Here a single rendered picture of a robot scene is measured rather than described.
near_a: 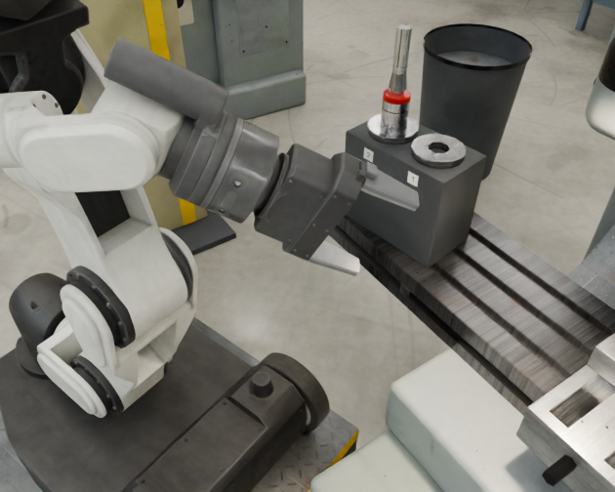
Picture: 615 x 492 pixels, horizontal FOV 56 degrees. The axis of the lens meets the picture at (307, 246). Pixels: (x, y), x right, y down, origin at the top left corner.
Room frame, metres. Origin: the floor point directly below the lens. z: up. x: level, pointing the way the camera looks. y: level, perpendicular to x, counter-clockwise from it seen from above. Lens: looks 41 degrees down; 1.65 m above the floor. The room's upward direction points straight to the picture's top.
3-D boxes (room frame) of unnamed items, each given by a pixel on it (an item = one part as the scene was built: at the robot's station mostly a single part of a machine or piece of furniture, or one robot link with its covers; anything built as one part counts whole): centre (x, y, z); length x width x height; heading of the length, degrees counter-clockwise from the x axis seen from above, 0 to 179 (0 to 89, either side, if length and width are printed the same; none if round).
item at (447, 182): (0.87, -0.19, 1.04); 0.22 x 0.12 x 0.20; 43
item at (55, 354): (0.76, 0.42, 0.68); 0.21 x 0.20 x 0.13; 51
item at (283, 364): (0.79, 0.04, 0.50); 0.20 x 0.05 x 0.20; 51
